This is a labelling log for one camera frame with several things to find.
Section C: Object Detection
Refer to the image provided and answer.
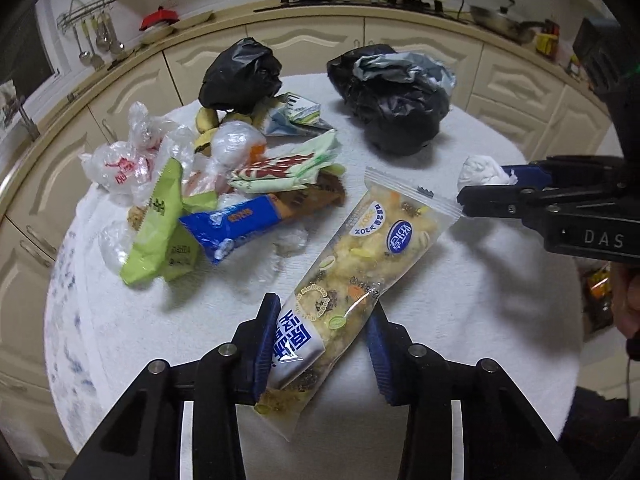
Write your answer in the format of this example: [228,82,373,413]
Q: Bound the hanging utensil rack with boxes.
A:
[56,0,126,72]

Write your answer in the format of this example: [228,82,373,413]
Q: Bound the steel frying pan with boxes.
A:
[470,3,546,44]

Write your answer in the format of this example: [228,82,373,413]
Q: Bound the black bag with grey plastic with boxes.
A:
[326,44,457,156]

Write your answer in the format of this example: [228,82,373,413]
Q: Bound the brown snack wrapper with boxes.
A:
[270,171,346,219]

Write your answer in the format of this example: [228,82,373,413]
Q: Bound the red lidded pot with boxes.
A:
[139,6,179,32]

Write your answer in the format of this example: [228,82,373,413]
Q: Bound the clear nut snack packet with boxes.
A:
[254,167,462,439]

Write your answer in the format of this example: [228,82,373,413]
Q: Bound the clear plastic wrap ball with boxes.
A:
[209,120,267,170]

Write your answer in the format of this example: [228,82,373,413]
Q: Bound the blue snack wrapper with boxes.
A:
[179,195,282,264]

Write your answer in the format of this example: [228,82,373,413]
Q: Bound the crushed milk carton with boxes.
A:
[253,92,333,136]

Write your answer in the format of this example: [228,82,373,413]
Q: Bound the green snack wrapper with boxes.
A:
[119,158,218,286]

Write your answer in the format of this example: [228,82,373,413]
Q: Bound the right hand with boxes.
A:
[611,263,640,339]

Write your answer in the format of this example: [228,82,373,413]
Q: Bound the clear bag with red print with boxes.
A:
[78,101,198,206]

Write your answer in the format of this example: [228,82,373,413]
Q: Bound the red and green wrapper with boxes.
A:
[228,130,344,195]

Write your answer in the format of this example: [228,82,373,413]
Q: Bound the banana peel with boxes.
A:
[194,107,253,156]

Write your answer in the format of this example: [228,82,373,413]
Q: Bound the cream kitchen cabinets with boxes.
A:
[1,10,611,392]

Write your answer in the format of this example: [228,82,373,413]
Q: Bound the white tissue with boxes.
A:
[458,155,518,191]

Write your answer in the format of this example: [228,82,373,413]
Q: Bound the black garbage bag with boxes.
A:
[198,37,282,115]

